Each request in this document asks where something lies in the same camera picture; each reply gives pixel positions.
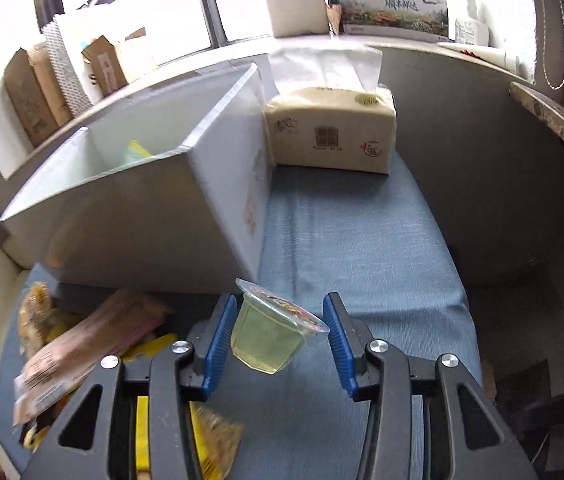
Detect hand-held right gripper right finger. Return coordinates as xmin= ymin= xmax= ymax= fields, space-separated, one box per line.
xmin=322 ymin=292 xmax=537 ymax=480

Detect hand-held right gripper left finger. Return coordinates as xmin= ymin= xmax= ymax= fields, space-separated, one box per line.
xmin=22 ymin=293 xmax=239 ymax=480

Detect clear yellow jelly cup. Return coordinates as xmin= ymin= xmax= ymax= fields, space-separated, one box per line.
xmin=231 ymin=277 xmax=331 ymax=376

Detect white storage box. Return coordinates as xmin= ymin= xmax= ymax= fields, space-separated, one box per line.
xmin=0 ymin=62 xmax=275 ymax=296

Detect orange snack bag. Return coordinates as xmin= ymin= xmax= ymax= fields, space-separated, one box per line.
xmin=18 ymin=281 xmax=65 ymax=357

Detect blue cushion mat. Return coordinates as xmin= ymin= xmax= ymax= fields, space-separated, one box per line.
xmin=0 ymin=150 xmax=483 ymax=480

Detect yellow orange crinkled snack packet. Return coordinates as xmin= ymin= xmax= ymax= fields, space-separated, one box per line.
xmin=189 ymin=401 xmax=245 ymax=480

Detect pink brown snack packet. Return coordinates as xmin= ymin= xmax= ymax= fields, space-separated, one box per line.
xmin=12 ymin=287 xmax=175 ymax=428

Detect yellow packet inside box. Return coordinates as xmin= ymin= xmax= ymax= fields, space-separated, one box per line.
xmin=121 ymin=139 xmax=157 ymax=167

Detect beige tissue pack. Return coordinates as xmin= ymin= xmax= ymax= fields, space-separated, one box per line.
xmin=263 ymin=44 xmax=398 ymax=176

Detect brown cardboard boxes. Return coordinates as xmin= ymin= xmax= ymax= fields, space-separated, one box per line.
xmin=3 ymin=41 xmax=74 ymax=149

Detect white patterned paper bag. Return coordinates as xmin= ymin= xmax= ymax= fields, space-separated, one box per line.
xmin=41 ymin=12 xmax=94 ymax=117

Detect open small cardboard box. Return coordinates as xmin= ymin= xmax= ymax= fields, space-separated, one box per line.
xmin=81 ymin=26 xmax=159 ymax=97

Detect marble shelf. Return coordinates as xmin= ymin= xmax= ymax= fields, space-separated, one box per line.
xmin=508 ymin=81 xmax=564 ymax=182

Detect white tube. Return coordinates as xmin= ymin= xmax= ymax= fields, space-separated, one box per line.
xmin=436 ymin=41 xmax=523 ymax=74

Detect landscape printed gift box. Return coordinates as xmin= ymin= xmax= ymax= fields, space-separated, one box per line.
xmin=333 ymin=0 xmax=450 ymax=44

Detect white pouch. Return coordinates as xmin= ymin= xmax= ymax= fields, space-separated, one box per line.
xmin=454 ymin=16 xmax=490 ymax=47

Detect white square box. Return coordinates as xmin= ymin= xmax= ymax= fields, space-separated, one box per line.
xmin=263 ymin=0 xmax=331 ymax=39

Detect hanging bead chain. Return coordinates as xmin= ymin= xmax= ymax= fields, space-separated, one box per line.
xmin=536 ymin=0 xmax=564 ymax=92

